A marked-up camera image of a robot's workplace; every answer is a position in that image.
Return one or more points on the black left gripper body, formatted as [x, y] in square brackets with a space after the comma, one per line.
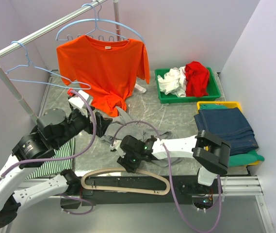
[98, 124]

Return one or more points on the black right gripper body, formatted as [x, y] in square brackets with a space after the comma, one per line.
[130, 161]

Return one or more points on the grey adidas t shirt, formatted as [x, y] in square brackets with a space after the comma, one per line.
[137, 130]

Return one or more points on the light blue hanger of red shirt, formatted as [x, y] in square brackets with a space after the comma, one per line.
[30, 63]

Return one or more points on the wooden hanger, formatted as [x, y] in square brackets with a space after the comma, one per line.
[103, 171]

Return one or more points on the orange t shirt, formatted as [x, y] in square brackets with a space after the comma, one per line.
[107, 71]

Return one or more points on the white t shirt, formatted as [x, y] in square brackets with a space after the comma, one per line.
[173, 82]

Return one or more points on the red t shirt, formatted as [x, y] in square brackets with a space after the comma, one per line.
[197, 78]

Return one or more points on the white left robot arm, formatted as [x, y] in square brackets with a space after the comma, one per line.
[53, 129]

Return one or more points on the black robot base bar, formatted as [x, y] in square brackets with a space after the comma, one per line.
[184, 187]

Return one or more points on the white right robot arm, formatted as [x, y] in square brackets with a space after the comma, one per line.
[209, 150]

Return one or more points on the green white striped cloth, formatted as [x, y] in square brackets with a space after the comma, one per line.
[55, 167]

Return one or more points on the blue denim jeans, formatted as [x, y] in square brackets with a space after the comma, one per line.
[230, 125]

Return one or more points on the green plastic bin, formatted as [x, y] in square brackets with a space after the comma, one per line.
[212, 90]

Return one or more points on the yellow plastic bin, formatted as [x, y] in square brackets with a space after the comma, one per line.
[232, 104]

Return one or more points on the silver clothes rack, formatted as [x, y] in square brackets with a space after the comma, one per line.
[39, 33]

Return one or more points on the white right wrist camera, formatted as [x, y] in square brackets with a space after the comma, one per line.
[115, 147]

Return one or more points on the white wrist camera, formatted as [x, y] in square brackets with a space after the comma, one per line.
[115, 147]
[75, 102]

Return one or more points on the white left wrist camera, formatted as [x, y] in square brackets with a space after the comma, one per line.
[75, 102]

